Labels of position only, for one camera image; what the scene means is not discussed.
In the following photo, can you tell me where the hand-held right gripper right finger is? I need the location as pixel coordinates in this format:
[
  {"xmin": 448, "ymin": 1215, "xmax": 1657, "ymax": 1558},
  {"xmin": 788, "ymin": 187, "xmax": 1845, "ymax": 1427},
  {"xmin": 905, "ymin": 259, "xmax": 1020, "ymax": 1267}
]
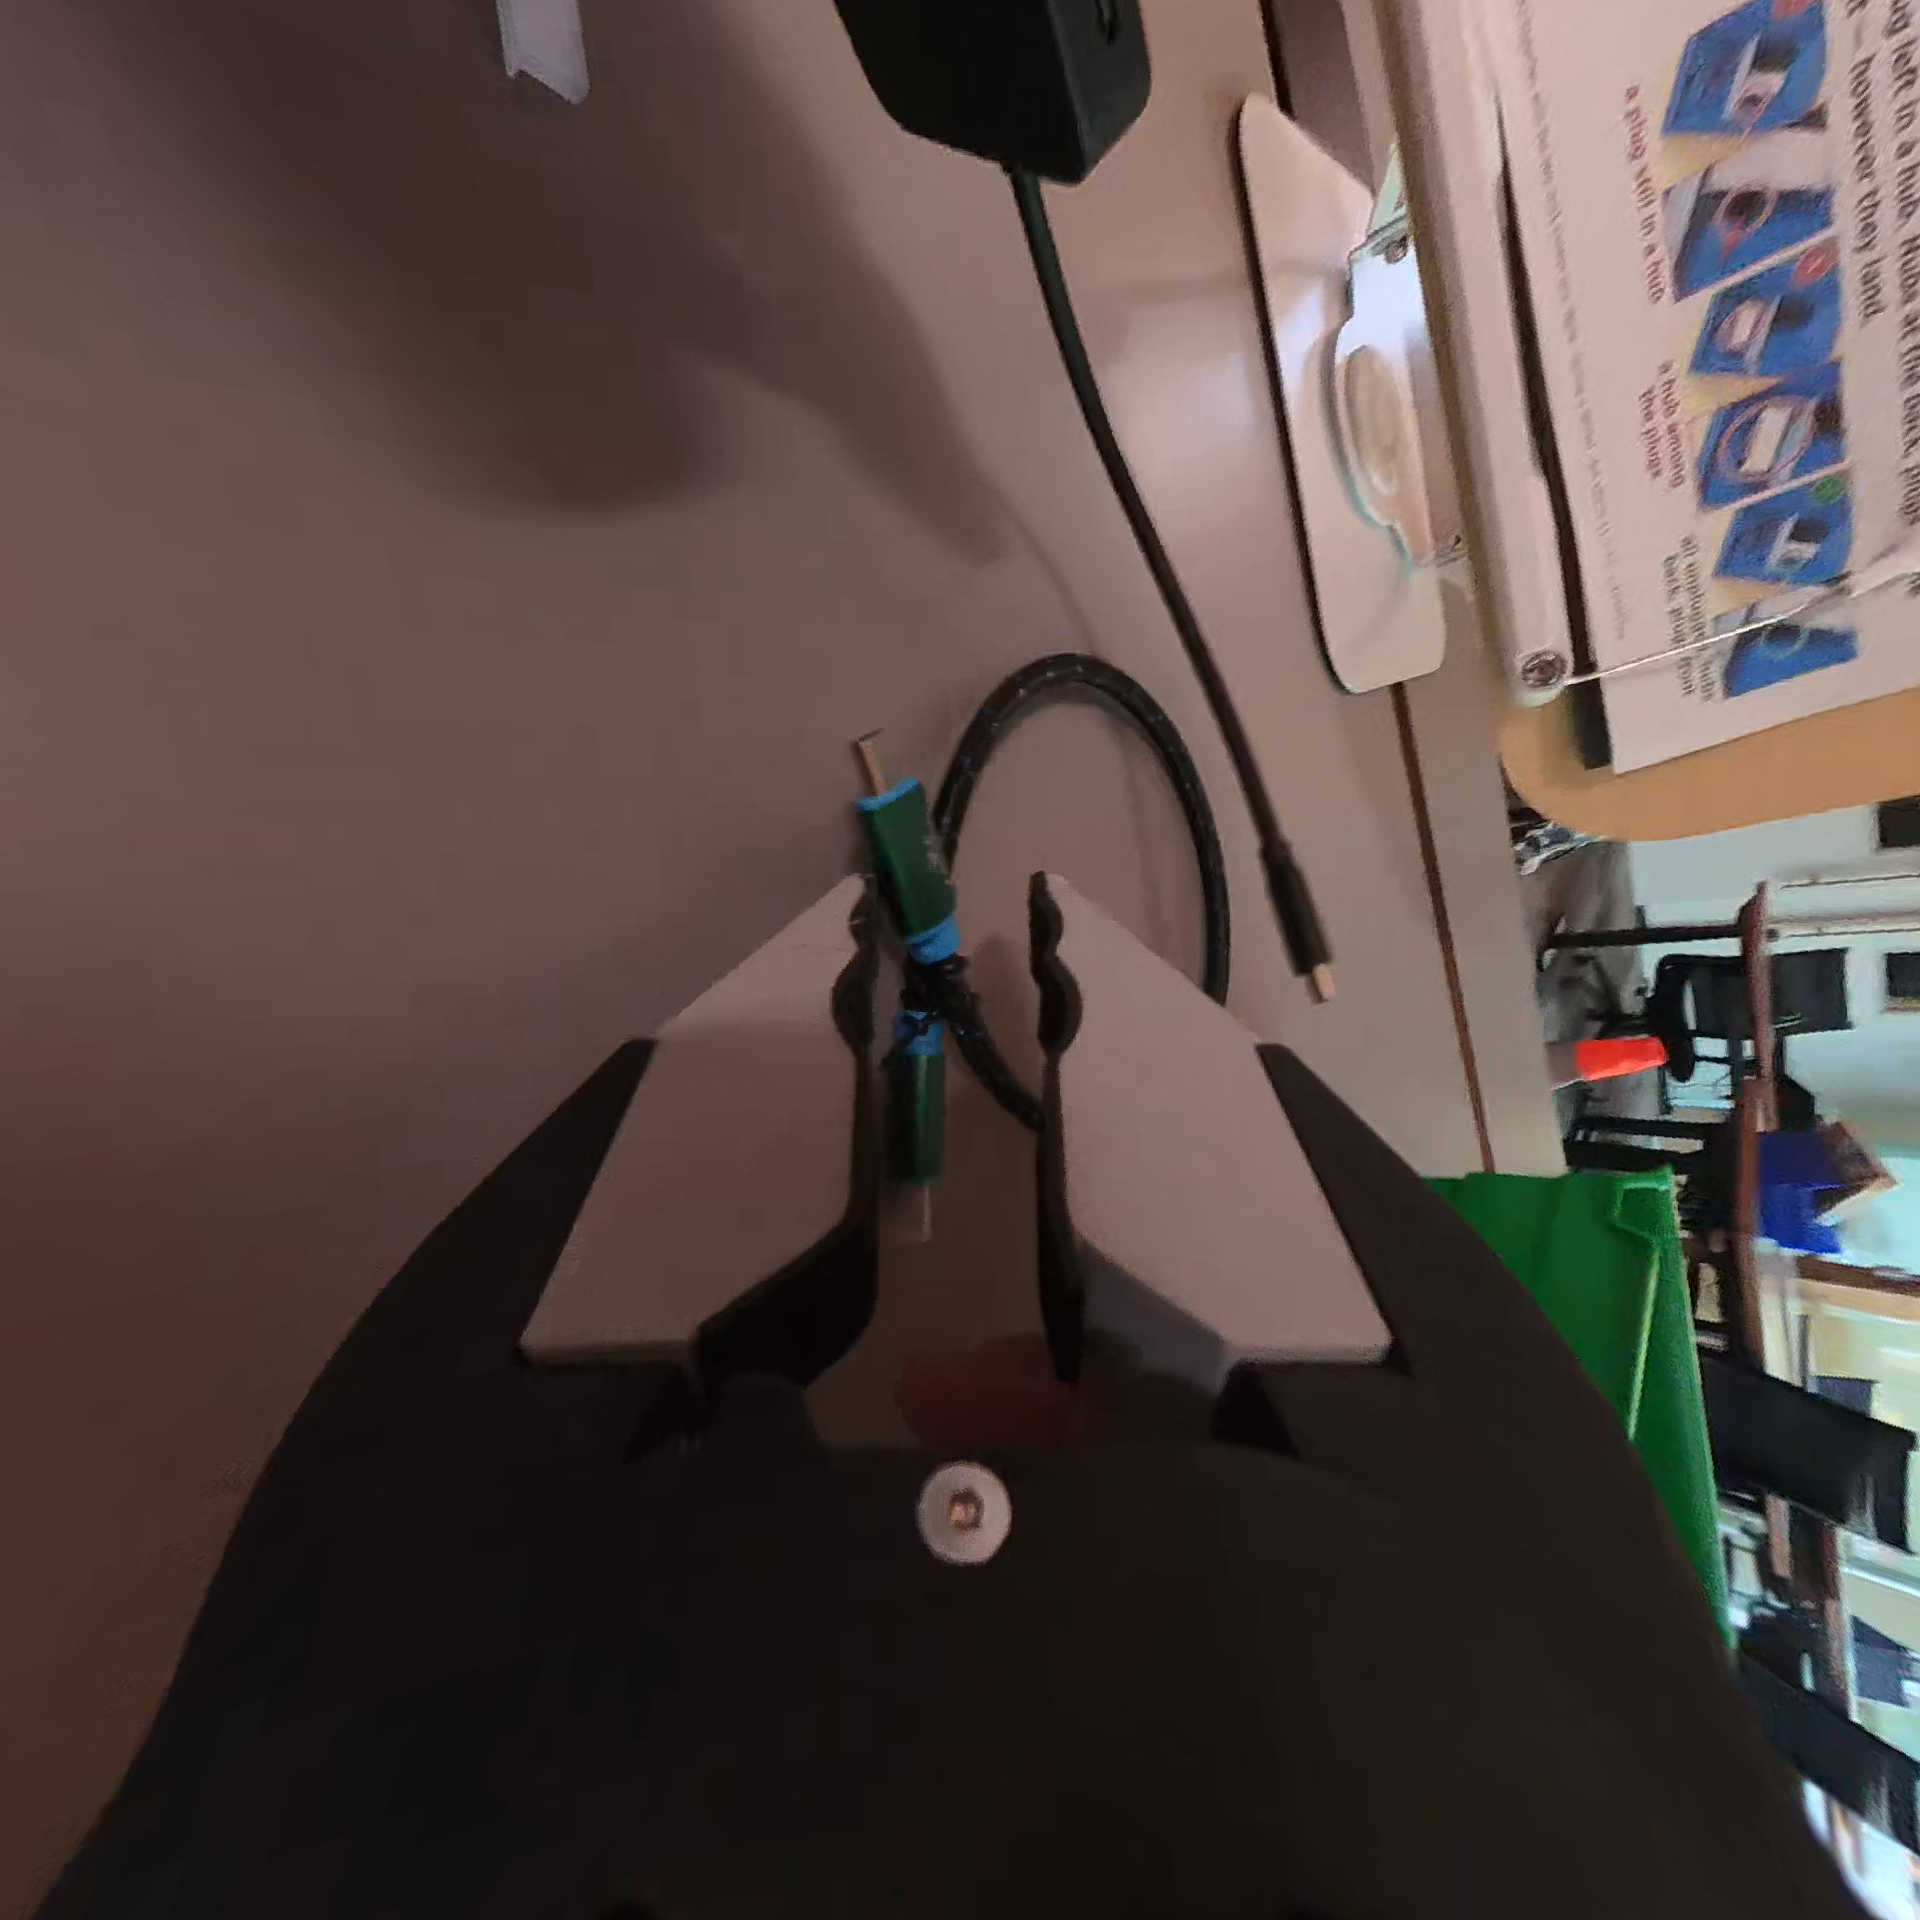
[{"xmin": 1026, "ymin": 870, "xmax": 1396, "ymax": 1390}]

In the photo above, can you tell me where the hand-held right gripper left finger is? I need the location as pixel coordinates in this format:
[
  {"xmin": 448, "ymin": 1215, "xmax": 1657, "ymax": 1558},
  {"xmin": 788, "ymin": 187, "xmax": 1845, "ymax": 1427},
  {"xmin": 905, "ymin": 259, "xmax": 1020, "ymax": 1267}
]
[{"xmin": 516, "ymin": 872, "xmax": 888, "ymax": 1390}]

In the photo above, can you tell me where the braided cable with green plugs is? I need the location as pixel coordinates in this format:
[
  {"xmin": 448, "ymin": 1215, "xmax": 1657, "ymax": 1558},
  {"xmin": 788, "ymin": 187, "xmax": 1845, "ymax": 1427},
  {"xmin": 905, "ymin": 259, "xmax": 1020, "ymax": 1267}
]
[{"xmin": 848, "ymin": 652, "xmax": 1236, "ymax": 1251}]

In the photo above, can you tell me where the black usb hub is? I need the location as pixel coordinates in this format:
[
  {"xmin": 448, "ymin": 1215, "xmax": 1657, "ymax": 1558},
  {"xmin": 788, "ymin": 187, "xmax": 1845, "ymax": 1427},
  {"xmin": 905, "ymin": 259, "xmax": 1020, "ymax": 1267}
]
[{"xmin": 829, "ymin": 0, "xmax": 1339, "ymax": 1007}]

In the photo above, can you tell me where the white plug cap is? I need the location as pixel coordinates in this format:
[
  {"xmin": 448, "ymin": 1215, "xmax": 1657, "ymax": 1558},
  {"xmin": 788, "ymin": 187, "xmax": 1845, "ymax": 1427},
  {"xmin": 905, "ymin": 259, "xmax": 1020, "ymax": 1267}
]
[{"xmin": 491, "ymin": 0, "xmax": 595, "ymax": 108}]

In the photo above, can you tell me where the green plastic bin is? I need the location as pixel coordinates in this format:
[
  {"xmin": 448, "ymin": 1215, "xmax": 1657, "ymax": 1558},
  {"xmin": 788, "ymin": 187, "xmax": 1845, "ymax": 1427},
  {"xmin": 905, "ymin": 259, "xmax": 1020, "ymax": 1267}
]
[{"xmin": 1424, "ymin": 1167, "xmax": 1739, "ymax": 1644}]

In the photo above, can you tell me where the black office chair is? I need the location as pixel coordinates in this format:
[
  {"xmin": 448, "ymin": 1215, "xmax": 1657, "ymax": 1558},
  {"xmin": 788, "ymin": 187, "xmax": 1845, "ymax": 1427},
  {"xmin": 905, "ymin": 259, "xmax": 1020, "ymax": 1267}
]
[{"xmin": 1641, "ymin": 943, "xmax": 1853, "ymax": 1082}]

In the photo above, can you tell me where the small blue bin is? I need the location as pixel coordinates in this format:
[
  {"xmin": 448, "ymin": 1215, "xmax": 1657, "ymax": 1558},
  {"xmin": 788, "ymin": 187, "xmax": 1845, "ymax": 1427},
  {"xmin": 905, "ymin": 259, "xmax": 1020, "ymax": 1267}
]
[{"xmin": 1747, "ymin": 1127, "xmax": 1893, "ymax": 1254}]

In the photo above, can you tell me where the white tablet stand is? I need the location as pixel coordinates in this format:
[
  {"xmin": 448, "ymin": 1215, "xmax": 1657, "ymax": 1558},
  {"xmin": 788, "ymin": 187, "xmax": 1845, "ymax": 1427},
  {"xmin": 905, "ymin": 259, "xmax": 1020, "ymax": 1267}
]
[{"xmin": 1232, "ymin": 93, "xmax": 1594, "ymax": 706}]

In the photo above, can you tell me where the printed instruction sheet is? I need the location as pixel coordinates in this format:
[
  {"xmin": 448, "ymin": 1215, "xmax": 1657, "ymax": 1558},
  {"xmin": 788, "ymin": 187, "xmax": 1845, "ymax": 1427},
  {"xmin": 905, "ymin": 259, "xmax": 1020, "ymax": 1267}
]
[{"xmin": 1477, "ymin": 0, "xmax": 1920, "ymax": 778}]

